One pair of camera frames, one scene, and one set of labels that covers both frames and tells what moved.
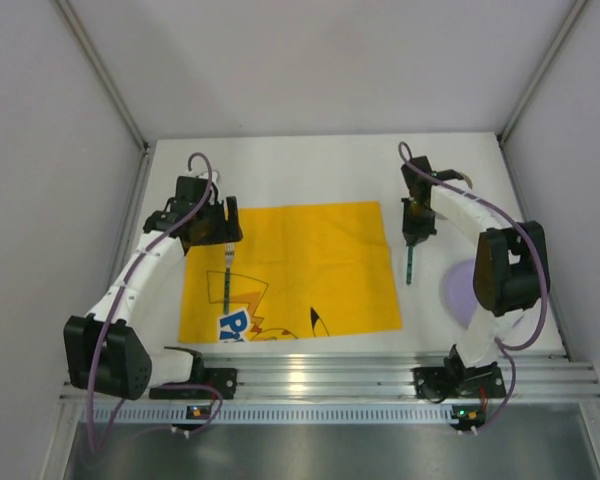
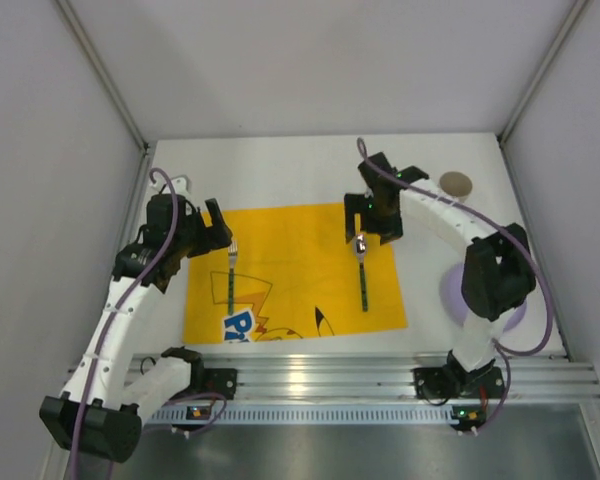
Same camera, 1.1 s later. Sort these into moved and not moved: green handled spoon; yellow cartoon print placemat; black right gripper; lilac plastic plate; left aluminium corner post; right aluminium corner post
Moved: black right gripper; green handled spoon
Not moved: right aluminium corner post; lilac plastic plate; yellow cartoon print placemat; left aluminium corner post
